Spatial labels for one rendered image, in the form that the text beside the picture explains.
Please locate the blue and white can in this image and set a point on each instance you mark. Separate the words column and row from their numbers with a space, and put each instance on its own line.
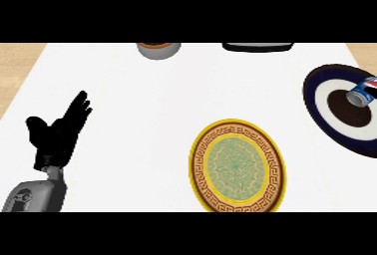
column 363, row 93

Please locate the yellow patterned plate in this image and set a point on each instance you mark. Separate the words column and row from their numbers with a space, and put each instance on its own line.
column 237, row 166

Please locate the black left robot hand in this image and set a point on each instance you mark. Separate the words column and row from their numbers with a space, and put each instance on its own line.
column 58, row 132

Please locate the grey pot with brown contents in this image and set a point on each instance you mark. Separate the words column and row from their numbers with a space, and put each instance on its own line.
column 159, row 50

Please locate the dark blue white plate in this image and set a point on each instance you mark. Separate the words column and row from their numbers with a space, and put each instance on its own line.
column 339, row 113

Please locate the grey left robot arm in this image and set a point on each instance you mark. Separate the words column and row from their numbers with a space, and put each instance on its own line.
column 37, row 196

